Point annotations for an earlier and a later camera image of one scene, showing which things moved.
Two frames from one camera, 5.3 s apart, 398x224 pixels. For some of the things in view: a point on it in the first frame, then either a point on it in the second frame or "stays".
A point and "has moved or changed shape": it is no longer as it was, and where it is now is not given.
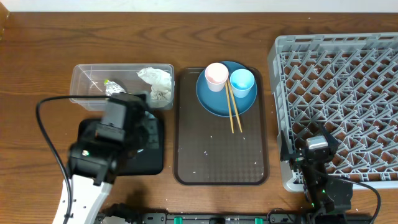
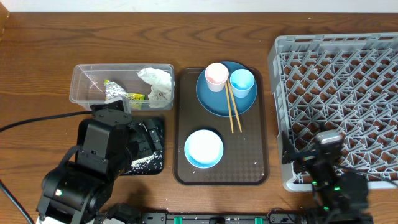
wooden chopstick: x=229 y=108 stays
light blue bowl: x=152 y=125 has moved or changed shape
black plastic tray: x=149 y=161 stays
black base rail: x=290 y=218 stays
